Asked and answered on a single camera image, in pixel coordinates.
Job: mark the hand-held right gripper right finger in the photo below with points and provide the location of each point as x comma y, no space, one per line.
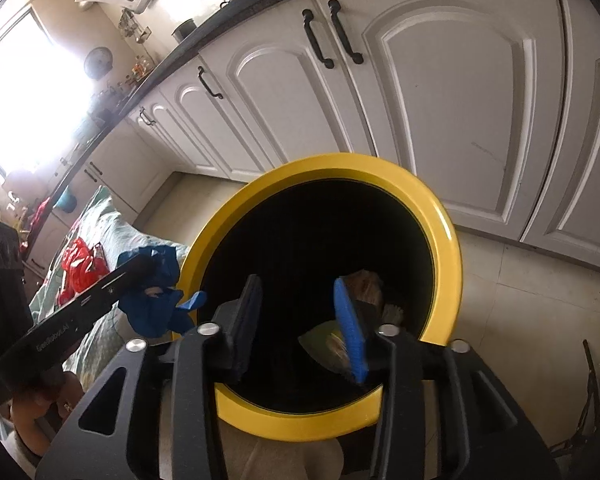
351,330

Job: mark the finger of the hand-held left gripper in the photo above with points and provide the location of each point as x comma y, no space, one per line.
137,275

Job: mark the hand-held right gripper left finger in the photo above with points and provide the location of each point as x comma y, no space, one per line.
242,330

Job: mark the blue plastic bag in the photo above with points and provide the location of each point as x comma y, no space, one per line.
145,310

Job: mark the white foam fruit net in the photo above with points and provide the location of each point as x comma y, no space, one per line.
392,314

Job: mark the brown wrapper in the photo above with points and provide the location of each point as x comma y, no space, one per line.
367,287

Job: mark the red plastic bag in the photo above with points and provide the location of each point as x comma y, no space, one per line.
77,265

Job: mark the yellow trash bin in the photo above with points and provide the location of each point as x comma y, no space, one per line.
290,180

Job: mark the person's left hand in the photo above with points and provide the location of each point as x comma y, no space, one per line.
40,410

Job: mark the printed cartoon blanket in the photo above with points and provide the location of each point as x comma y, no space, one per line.
100,220

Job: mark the blue plastic basin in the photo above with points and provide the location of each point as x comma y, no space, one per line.
66,201

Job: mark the red cloth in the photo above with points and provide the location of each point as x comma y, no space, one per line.
41,211

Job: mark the beige cloth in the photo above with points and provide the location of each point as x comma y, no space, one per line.
280,455

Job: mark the group of condiment bottles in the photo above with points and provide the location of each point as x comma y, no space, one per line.
141,67

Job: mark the window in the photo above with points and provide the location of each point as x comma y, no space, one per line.
25,100

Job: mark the black countertop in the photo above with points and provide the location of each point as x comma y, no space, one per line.
180,60

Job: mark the white base cabinets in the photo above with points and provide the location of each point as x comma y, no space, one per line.
430,110

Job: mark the grey metal pot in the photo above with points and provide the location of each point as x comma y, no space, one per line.
184,31

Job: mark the round wall vent fan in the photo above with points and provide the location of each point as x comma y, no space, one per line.
97,63

